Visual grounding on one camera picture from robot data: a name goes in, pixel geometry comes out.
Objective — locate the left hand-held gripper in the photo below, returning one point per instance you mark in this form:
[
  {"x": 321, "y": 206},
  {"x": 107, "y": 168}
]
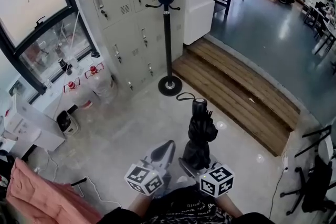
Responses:
[{"x": 143, "y": 178}]

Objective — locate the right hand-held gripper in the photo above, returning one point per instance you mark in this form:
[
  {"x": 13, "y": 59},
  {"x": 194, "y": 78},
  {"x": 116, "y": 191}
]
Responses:
[{"x": 216, "y": 181}]

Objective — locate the black umbrella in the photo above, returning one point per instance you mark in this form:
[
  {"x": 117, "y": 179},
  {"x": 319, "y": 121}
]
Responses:
[{"x": 199, "y": 133}]

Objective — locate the black coat stand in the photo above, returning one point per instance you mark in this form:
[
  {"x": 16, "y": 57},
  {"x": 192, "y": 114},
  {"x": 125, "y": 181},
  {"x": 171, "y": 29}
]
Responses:
[{"x": 168, "y": 42}]

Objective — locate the person's left forearm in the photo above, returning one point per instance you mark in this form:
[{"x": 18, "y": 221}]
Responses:
[{"x": 140, "y": 204}]

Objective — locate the person's right forearm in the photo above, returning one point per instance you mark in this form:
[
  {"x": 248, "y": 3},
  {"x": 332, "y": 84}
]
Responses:
[{"x": 227, "y": 204}]

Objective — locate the person's black patterned shirt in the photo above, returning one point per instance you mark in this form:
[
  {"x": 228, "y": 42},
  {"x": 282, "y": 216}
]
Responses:
[{"x": 183, "y": 209}]

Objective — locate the wooden plank steps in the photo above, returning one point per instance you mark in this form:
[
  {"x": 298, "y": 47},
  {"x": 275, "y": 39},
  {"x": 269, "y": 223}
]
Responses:
[{"x": 236, "y": 91}]

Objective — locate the clear water jug red cap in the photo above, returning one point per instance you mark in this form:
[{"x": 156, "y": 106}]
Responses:
[
  {"x": 78, "y": 94},
  {"x": 101, "y": 84}
]

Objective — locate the small white space heater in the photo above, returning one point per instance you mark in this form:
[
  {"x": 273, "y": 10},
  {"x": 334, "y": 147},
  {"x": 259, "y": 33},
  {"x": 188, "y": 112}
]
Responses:
[{"x": 68, "y": 123}]

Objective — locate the pink cloth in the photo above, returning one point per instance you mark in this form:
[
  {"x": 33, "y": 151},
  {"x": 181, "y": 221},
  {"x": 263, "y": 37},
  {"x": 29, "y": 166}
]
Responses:
[{"x": 39, "y": 196}]

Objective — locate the black cup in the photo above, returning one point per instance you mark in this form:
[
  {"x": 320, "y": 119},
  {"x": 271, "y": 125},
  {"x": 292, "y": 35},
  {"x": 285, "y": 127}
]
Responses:
[{"x": 63, "y": 65}]

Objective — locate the white cardboard box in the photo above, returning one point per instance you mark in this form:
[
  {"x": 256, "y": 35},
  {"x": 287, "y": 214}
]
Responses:
[{"x": 31, "y": 126}]

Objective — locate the white block cabinet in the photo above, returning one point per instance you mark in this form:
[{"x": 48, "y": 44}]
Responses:
[{"x": 199, "y": 8}]

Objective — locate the black desks row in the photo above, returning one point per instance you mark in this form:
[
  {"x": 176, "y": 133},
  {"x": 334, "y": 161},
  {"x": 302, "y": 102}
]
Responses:
[{"x": 323, "y": 26}]

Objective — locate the black framed window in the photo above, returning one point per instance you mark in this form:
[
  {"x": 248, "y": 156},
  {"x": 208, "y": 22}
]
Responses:
[{"x": 31, "y": 8}]

